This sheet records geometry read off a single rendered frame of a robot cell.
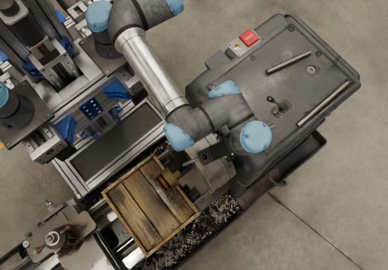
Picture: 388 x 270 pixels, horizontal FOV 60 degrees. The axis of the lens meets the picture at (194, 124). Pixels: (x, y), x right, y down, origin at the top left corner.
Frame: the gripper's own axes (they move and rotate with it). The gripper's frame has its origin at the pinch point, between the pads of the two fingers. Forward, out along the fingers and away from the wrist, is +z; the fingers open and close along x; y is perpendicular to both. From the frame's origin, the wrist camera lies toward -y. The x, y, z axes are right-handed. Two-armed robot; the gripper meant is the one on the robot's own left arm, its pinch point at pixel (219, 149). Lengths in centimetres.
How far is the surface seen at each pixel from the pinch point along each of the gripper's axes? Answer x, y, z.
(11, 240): -4, -128, 147
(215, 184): -12.3, -2.8, 18.7
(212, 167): -5.5, -1.8, 14.1
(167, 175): -1.8, -18.0, 25.0
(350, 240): -96, 84, 112
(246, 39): 36, 32, 16
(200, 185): -10.9, -7.5, 24.2
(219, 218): -36, 1, 72
